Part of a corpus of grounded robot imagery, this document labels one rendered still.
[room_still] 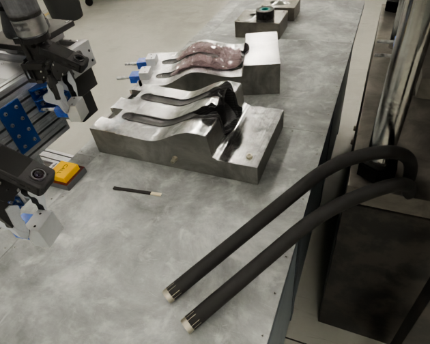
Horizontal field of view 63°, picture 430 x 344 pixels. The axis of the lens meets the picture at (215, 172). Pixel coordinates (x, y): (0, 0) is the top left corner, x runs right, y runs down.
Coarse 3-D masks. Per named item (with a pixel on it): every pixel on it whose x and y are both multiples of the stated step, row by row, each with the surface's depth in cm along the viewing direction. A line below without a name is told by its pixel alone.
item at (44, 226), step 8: (24, 216) 70; (32, 216) 68; (40, 216) 68; (48, 216) 68; (32, 224) 67; (40, 224) 66; (48, 224) 68; (56, 224) 70; (32, 232) 66; (40, 232) 66; (48, 232) 68; (56, 232) 70; (32, 240) 68; (40, 240) 67; (48, 240) 68
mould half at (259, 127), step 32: (192, 96) 107; (96, 128) 100; (128, 128) 99; (160, 128) 98; (192, 128) 87; (256, 128) 97; (160, 160) 98; (192, 160) 93; (224, 160) 89; (256, 160) 87
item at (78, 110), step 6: (78, 96) 101; (72, 102) 98; (78, 102) 99; (84, 102) 101; (42, 108) 103; (48, 108) 102; (54, 108) 102; (60, 108) 100; (72, 108) 98; (78, 108) 99; (84, 108) 101; (60, 114) 100; (66, 114) 100; (72, 114) 99; (78, 114) 99; (84, 114) 102; (72, 120) 101; (78, 120) 100
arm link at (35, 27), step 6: (36, 18) 82; (42, 18) 84; (12, 24) 82; (18, 24) 81; (24, 24) 81; (30, 24) 82; (36, 24) 83; (42, 24) 84; (18, 30) 82; (24, 30) 82; (30, 30) 82; (36, 30) 83; (42, 30) 84; (18, 36) 84; (24, 36) 83; (30, 36) 83; (36, 36) 84
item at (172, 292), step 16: (288, 192) 73; (304, 192) 73; (272, 208) 72; (256, 224) 71; (240, 240) 70; (208, 256) 70; (224, 256) 70; (192, 272) 68; (208, 272) 70; (176, 288) 68
